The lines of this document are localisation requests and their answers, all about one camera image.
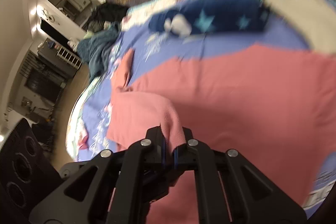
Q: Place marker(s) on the pink cloth garment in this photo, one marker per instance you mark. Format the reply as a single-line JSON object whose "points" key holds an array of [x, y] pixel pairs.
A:
{"points": [[275, 106]]}

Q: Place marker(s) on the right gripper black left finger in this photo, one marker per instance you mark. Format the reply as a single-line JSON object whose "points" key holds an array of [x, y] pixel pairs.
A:
{"points": [[141, 180]]}

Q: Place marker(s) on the navy star fleece blanket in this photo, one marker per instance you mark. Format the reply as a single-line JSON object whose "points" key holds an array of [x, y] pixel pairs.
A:
{"points": [[196, 17]]}

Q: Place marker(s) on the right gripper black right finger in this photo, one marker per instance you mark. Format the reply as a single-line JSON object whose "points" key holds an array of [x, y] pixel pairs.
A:
{"points": [[199, 157]]}

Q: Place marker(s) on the dark cabinet furniture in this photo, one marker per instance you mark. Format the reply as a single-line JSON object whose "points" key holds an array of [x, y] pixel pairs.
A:
{"points": [[45, 73]]}

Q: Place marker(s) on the teal fleece blanket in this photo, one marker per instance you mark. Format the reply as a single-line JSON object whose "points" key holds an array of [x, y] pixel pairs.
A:
{"points": [[95, 51]]}

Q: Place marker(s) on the folded white grey cloth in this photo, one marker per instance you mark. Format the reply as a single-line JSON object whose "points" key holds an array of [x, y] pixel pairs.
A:
{"points": [[313, 19]]}

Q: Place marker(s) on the black clothes pile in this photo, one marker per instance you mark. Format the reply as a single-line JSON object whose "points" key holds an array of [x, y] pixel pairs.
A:
{"points": [[106, 12]]}

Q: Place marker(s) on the white slatted rack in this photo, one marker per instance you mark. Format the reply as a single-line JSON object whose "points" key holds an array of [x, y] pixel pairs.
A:
{"points": [[67, 56]]}

